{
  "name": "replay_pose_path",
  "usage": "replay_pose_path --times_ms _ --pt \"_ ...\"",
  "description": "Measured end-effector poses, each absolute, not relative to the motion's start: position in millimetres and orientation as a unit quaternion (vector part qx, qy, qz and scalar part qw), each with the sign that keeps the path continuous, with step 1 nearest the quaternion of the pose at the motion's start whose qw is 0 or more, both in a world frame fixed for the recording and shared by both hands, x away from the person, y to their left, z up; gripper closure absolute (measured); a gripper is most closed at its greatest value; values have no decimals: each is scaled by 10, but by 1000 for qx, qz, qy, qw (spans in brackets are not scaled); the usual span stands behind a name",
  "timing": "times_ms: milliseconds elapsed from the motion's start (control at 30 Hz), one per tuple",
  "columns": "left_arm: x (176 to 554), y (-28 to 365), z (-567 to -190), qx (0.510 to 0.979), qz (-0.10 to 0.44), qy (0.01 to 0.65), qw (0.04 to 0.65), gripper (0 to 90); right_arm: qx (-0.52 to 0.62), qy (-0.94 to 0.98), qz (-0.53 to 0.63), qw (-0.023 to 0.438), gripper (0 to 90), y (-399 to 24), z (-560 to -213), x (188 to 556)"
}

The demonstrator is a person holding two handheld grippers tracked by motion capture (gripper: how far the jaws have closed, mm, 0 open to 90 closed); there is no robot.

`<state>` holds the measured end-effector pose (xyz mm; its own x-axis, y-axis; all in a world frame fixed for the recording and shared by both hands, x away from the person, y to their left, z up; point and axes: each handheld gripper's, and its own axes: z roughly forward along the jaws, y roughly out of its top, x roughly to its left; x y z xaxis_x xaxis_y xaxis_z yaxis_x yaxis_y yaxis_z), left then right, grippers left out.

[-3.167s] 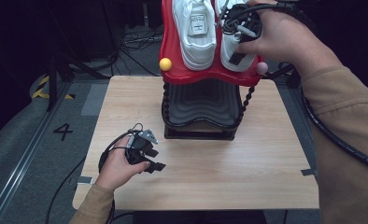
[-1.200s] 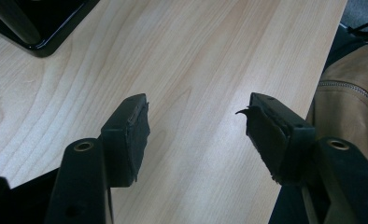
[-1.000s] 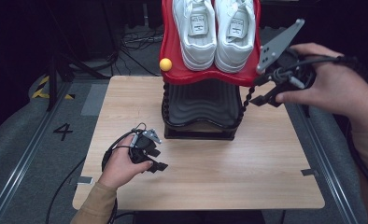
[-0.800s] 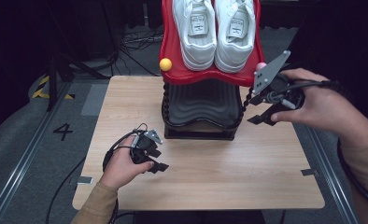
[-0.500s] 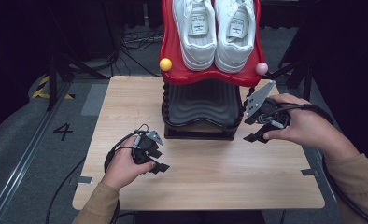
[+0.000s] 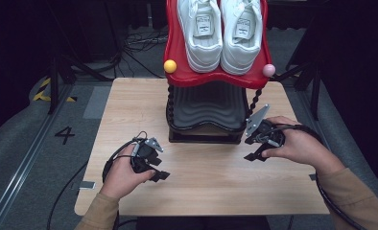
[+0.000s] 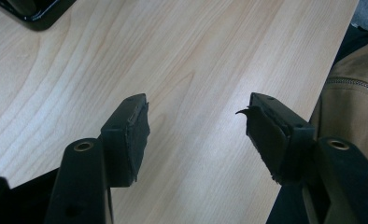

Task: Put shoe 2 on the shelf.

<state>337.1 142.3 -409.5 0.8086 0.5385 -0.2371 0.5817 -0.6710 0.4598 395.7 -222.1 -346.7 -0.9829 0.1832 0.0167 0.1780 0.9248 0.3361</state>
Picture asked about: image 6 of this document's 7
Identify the white sneaker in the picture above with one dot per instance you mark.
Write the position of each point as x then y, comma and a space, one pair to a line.
203, 44
241, 48

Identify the metal floor rail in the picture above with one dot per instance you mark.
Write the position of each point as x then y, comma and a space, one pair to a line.
324, 140
20, 169

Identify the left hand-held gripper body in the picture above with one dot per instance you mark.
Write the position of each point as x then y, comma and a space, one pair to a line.
144, 156

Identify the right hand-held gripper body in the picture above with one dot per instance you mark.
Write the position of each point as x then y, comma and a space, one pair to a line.
268, 132

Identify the yellow black hazard tape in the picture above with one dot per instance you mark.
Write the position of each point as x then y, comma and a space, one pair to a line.
40, 94

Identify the grey tape piece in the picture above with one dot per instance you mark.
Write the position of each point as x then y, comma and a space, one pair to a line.
86, 185
312, 177

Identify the black metal stand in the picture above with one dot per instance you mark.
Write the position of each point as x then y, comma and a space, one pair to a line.
315, 92
53, 86

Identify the person's right hand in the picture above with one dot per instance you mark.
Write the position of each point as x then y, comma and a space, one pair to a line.
302, 145

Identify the red and black shoe rack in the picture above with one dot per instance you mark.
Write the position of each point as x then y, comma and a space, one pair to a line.
209, 105

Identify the person's left hand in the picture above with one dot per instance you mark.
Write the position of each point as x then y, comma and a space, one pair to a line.
121, 179

